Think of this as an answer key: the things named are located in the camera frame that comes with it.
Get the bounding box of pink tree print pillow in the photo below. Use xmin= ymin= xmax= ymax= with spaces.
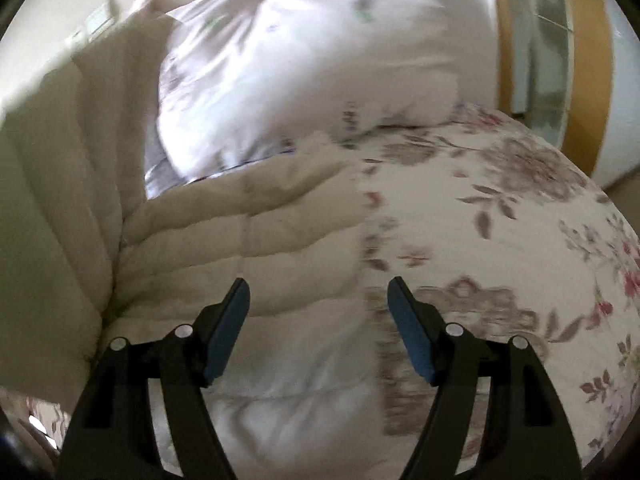
xmin=144 ymin=0 xmax=503 ymax=200

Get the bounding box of beige quilted duvet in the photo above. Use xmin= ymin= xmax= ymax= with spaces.
xmin=0 ymin=10 xmax=388 ymax=480

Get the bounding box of floral quilted bedspread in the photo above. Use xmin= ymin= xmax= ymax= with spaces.
xmin=15 ymin=101 xmax=640 ymax=480

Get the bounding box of wooden cabinet with glass door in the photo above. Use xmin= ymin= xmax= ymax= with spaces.
xmin=350 ymin=0 xmax=640 ymax=192

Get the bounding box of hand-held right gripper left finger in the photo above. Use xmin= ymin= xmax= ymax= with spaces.
xmin=57 ymin=277 xmax=251 ymax=480

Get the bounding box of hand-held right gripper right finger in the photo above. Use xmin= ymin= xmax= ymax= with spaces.
xmin=386 ymin=275 xmax=584 ymax=480

